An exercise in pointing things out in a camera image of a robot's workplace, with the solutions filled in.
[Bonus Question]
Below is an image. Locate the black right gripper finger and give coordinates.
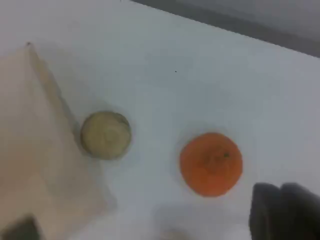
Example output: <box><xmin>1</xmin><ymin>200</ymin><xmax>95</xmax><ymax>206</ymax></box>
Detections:
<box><xmin>248</xmin><ymin>183</ymin><xmax>286</xmax><ymax>240</ymax></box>
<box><xmin>279</xmin><ymin>182</ymin><xmax>320</xmax><ymax>240</ymax></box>

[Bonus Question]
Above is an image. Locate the round pale green cake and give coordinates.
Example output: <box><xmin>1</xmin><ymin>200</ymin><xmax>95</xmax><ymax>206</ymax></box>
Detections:
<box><xmin>79</xmin><ymin>110</ymin><xmax>133</xmax><ymax>161</ymax></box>

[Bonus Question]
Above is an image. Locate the white handbag with green handles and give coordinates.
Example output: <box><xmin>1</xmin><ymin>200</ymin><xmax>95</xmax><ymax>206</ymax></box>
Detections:
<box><xmin>0</xmin><ymin>41</ymin><xmax>118</xmax><ymax>240</ymax></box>

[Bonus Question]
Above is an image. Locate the orange pear-shaped fruit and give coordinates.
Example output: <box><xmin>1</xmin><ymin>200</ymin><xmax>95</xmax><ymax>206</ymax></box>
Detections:
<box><xmin>179</xmin><ymin>132</ymin><xmax>244</xmax><ymax>198</ymax></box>

